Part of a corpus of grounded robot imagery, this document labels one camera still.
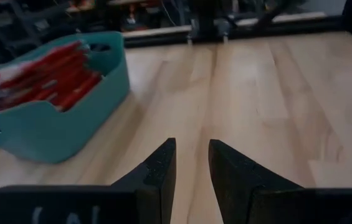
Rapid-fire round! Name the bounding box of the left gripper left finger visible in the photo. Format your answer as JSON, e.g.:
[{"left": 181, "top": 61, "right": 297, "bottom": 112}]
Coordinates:
[{"left": 0, "top": 138, "right": 177, "bottom": 224}]

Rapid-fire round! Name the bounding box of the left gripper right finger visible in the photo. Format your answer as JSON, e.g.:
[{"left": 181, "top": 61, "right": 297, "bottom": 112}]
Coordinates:
[{"left": 208, "top": 139, "right": 352, "bottom": 224}]

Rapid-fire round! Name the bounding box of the teal plastic basket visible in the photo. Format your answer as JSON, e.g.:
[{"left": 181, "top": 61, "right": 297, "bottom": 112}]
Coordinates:
[{"left": 0, "top": 30, "right": 131, "bottom": 165}]

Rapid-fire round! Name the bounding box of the black aluminium table frame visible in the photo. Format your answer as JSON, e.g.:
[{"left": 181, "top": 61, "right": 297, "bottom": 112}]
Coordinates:
[{"left": 122, "top": 14, "right": 352, "bottom": 49}]

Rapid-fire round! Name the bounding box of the red popcorn bag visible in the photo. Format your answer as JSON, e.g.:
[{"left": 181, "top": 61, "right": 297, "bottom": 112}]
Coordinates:
[
  {"left": 0, "top": 40, "right": 88, "bottom": 90},
  {"left": 0, "top": 58, "right": 94, "bottom": 108},
  {"left": 54, "top": 73, "right": 103, "bottom": 113}
]

